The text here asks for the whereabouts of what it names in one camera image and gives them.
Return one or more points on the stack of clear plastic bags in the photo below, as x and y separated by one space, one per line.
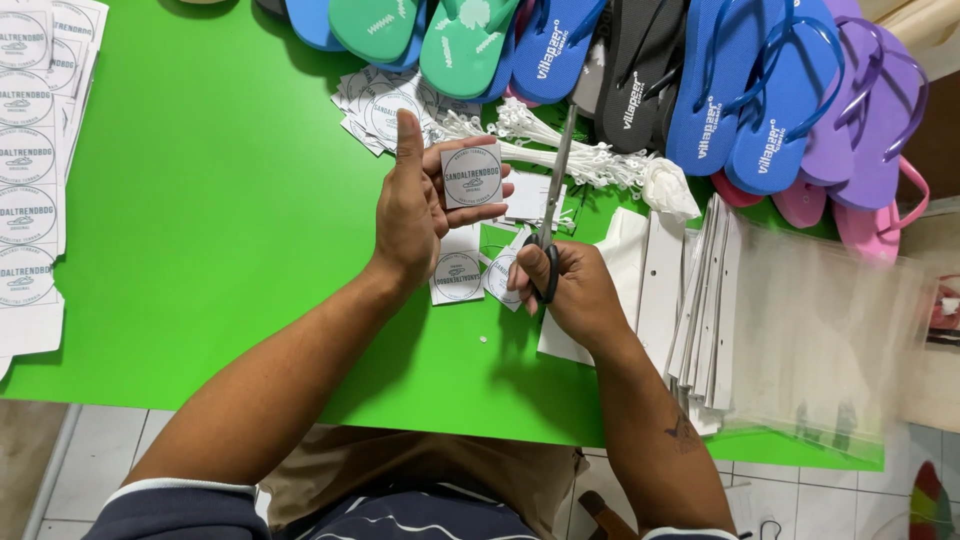
810 330

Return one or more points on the pile of cut round-print labels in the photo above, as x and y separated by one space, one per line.
382 105

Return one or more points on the bundle of white plastic fasteners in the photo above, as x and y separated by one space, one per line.
570 154

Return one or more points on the person's right hand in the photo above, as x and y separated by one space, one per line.
581 292

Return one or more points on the tilted cut paper label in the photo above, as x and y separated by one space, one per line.
499 281

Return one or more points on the person's navy striped shirt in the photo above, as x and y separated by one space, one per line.
397 521

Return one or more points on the white paper offcuts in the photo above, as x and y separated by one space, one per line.
529 196

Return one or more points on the square cut paper label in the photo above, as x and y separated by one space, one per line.
472 176

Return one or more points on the brown wooden stool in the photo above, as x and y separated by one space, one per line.
604 517

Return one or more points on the cut label with paper margin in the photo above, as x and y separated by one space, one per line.
457 274

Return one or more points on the pile of colourful flip-flop sandals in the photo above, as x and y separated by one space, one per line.
735 90

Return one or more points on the stack of uncut label sheets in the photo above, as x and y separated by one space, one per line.
30 172

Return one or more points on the colourful striped object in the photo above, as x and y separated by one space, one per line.
930 506

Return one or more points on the beige bag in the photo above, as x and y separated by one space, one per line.
919 30

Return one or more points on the person's left hand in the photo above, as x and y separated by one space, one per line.
401 225

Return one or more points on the white paper sheet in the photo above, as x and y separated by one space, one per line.
626 255

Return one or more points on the crumpled white plastic wrap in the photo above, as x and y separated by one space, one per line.
667 187

